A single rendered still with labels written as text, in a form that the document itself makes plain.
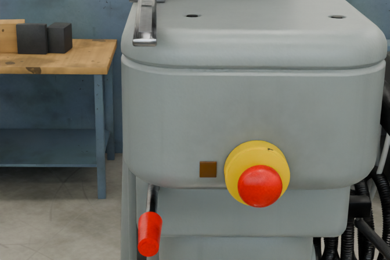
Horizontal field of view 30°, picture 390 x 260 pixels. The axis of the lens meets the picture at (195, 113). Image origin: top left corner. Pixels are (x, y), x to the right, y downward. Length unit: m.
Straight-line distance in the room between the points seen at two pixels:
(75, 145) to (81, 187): 0.29
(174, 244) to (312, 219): 0.17
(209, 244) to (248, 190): 0.24
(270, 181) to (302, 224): 0.19
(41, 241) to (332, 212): 3.54
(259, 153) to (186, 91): 0.09
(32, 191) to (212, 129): 4.26
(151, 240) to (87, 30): 4.56
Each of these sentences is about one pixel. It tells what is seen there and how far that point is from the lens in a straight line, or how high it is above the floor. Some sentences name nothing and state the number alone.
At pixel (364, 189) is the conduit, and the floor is 1.53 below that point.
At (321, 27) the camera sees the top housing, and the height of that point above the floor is 1.89.
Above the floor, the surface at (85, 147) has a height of 0.23.
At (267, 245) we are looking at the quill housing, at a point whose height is 1.61.
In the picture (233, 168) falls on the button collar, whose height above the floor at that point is 1.77.
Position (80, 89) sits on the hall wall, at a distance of 5.32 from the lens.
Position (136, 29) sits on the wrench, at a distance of 0.63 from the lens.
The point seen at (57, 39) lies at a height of 0.97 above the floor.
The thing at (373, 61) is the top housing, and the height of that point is 1.86.
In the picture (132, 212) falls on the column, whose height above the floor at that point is 1.42.
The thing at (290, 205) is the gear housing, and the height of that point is 1.68.
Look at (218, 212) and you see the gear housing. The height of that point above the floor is 1.67.
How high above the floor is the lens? 2.03
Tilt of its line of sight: 19 degrees down
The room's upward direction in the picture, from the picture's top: 1 degrees clockwise
